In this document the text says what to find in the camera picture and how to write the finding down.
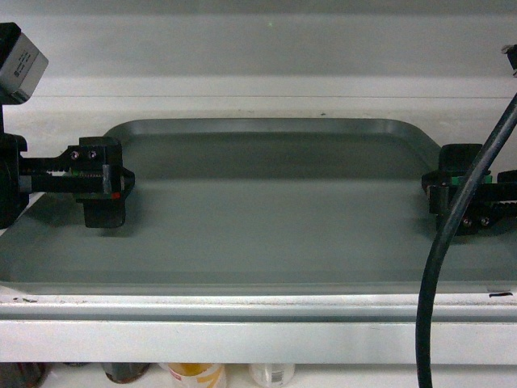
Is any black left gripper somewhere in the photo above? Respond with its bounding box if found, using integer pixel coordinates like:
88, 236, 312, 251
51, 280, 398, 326
1, 133, 135, 229

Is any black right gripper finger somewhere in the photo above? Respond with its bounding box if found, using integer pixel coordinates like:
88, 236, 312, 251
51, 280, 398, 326
421, 143, 516, 192
423, 183, 516, 236

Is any white top shelf board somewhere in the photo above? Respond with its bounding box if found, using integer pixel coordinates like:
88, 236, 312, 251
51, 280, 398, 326
1, 76, 516, 364

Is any dark tea bottle front right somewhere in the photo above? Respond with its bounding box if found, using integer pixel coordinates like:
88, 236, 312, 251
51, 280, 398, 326
101, 362, 151, 384

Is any dark tea bottle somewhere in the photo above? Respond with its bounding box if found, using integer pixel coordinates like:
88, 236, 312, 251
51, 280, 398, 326
0, 362, 47, 388
101, 362, 151, 384

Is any dark tea bottle front left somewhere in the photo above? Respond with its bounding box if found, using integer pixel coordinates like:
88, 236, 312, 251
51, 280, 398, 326
0, 362, 47, 388

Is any orange juice bottle front centre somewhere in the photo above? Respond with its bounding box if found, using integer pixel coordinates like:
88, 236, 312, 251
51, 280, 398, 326
162, 363, 227, 388

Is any orange juice bottle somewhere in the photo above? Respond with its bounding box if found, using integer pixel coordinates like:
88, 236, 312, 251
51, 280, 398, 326
162, 363, 227, 388
248, 364, 296, 387

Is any orange juice bottle front right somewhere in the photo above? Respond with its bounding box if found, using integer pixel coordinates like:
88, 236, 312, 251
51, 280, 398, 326
248, 364, 296, 387

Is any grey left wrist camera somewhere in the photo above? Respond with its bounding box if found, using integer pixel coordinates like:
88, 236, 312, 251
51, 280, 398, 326
1, 22, 48, 105

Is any black cable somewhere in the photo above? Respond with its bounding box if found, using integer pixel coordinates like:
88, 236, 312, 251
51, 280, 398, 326
415, 91, 517, 388

